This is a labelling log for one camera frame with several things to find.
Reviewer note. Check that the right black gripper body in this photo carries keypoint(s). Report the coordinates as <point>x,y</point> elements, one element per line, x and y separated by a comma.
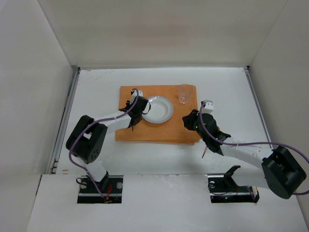
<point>209,139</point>

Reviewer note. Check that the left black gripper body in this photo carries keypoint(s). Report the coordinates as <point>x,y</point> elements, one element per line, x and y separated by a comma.
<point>136,118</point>

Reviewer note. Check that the white paper plate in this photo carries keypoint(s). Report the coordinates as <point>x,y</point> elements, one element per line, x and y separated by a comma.
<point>161,110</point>

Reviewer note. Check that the clear plastic cup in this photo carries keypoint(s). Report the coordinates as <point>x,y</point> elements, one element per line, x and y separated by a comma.
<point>185,93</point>

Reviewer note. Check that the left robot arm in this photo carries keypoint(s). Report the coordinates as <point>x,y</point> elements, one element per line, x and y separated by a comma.
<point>86,140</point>

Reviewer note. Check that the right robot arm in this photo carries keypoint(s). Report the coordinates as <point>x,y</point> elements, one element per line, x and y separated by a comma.
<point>275,169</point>

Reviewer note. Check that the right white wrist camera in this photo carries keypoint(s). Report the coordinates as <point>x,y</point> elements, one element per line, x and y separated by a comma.
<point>207,106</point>

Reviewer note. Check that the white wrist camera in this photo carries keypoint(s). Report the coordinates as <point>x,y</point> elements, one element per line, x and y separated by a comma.
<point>207,106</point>
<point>135,93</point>

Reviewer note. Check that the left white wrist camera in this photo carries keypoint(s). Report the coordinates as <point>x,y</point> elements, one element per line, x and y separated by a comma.
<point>135,93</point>

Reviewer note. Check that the right aluminium table rail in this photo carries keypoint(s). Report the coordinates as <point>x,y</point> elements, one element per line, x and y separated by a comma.
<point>248,76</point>

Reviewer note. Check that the aluminium table rail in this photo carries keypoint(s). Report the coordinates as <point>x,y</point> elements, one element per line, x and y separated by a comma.
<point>55,153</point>
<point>248,76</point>

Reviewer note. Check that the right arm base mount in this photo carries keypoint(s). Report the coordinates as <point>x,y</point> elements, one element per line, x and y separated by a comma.
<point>223,189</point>

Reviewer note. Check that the left aluminium table rail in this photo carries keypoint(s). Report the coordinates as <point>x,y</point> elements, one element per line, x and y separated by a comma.
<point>55,153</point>

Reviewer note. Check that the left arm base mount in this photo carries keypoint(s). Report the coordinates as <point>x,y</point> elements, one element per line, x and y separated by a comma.
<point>109,191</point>

